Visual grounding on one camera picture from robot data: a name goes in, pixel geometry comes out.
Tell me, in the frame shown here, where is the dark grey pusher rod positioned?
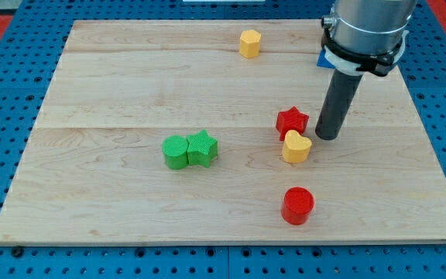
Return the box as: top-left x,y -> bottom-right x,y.
315,70 -> 362,140

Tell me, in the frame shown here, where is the black white tool mount ring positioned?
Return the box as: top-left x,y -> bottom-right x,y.
321,29 -> 409,77

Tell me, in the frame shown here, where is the yellow heart block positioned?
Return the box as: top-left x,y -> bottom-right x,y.
282,129 -> 312,164

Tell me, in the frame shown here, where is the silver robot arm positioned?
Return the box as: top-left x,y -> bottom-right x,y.
315,0 -> 417,140

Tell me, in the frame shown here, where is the blue triangle block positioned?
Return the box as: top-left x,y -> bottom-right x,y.
317,50 -> 335,69

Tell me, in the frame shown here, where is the red star block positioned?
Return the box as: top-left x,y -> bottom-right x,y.
276,106 -> 309,141

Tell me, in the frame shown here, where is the yellow hexagon block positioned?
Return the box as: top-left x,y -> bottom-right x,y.
239,29 -> 262,58

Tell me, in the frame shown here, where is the red cylinder block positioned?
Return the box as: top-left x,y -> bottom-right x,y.
280,187 -> 315,226

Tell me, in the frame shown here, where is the light wooden board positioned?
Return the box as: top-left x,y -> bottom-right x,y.
0,20 -> 446,246

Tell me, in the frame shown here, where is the green star block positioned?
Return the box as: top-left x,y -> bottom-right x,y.
187,129 -> 218,168

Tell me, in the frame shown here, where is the green cylinder block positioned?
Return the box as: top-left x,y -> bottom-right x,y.
161,135 -> 188,170

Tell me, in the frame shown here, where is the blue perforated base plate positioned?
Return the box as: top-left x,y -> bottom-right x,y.
0,0 -> 446,278

